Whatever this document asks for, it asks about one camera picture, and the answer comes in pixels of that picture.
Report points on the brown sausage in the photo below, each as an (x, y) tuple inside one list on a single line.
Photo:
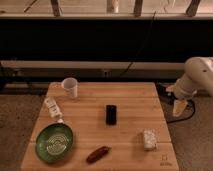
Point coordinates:
[(97, 154)]

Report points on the white crumpled cloth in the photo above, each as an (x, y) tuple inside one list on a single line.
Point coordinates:
[(150, 140)]

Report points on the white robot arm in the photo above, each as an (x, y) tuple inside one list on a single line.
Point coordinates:
[(198, 74)]

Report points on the white paper cup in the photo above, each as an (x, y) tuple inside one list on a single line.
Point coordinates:
[(70, 86)]

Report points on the black eraser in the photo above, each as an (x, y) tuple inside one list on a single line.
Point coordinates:
[(111, 114)]

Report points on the cream pusher end effector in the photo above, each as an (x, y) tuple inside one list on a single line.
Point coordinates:
[(179, 107)]

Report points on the green colander bowl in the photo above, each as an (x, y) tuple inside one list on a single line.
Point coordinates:
[(54, 142)]

